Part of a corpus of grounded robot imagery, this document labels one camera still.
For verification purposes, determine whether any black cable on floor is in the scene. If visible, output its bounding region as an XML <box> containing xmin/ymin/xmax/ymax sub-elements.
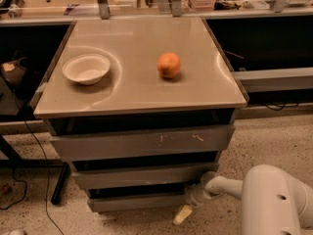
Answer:
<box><xmin>0</xmin><ymin>115</ymin><xmax>65</xmax><ymax>235</ymax></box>

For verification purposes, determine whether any orange fruit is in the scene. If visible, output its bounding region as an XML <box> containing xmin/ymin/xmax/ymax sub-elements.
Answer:
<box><xmin>156</xmin><ymin>53</ymin><xmax>181</xmax><ymax>79</ymax></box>

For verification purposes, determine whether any grey drawer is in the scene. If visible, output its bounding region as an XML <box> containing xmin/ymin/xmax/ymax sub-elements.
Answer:
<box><xmin>72</xmin><ymin>163</ymin><xmax>219</xmax><ymax>190</ymax></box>
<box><xmin>87</xmin><ymin>183</ymin><xmax>186</xmax><ymax>212</ymax></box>
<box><xmin>51</xmin><ymin>124</ymin><xmax>235</xmax><ymax>162</ymax></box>

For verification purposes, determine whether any grey middle drawer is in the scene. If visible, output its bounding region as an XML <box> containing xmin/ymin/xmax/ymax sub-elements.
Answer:
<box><xmin>72</xmin><ymin>163</ymin><xmax>219</xmax><ymax>190</ymax></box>

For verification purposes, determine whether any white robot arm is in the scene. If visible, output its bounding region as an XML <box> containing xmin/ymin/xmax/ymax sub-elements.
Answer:
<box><xmin>174</xmin><ymin>164</ymin><xmax>313</xmax><ymax>235</ymax></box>

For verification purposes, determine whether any white paper bowl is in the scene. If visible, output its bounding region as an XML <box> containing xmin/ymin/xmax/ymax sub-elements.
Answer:
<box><xmin>63</xmin><ymin>54</ymin><xmax>111</xmax><ymax>85</ymax></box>

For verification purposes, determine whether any grey bottom drawer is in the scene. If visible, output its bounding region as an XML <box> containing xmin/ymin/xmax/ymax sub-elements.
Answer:
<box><xmin>87</xmin><ymin>183</ymin><xmax>186</xmax><ymax>212</ymax></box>

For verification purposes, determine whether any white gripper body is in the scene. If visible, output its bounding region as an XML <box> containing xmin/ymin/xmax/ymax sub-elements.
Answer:
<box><xmin>185</xmin><ymin>184</ymin><xmax>211</xmax><ymax>209</ymax></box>

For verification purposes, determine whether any dark bag under desk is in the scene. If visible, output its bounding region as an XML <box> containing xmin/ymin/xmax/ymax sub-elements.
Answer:
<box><xmin>0</xmin><ymin>57</ymin><xmax>38</xmax><ymax>99</ymax></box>

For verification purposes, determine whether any grey metal beam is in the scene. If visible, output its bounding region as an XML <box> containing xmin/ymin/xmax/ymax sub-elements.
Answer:
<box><xmin>233</xmin><ymin>68</ymin><xmax>313</xmax><ymax>93</ymax></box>

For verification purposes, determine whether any grey top drawer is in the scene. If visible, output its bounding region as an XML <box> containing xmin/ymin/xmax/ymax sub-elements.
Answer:
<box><xmin>51</xmin><ymin>124</ymin><xmax>235</xmax><ymax>162</ymax></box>

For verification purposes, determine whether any black desk leg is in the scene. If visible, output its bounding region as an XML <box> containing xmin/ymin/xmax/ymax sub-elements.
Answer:
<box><xmin>51</xmin><ymin>163</ymin><xmax>70</xmax><ymax>205</ymax></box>

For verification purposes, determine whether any grey drawer cabinet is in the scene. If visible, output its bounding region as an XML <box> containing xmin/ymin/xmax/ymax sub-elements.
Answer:
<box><xmin>29</xmin><ymin>16</ymin><xmax>249</xmax><ymax>213</ymax></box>

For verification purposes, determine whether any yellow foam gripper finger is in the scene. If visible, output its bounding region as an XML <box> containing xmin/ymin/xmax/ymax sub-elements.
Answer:
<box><xmin>173</xmin><ymin>205</ymin><xmax>193</xmax><ymax>225</ymax></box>

